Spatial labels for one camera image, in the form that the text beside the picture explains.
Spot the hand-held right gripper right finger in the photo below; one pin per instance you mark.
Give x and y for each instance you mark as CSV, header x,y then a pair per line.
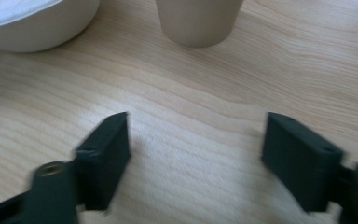
x,y
298,161

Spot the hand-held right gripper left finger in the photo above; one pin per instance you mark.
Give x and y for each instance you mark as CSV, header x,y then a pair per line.
x,y
105,161

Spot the beige paper cup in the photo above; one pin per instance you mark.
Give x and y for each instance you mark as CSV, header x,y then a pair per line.
x,y
199,21

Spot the white paper bowl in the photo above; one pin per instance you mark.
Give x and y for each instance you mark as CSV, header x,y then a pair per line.
x,y
34,28

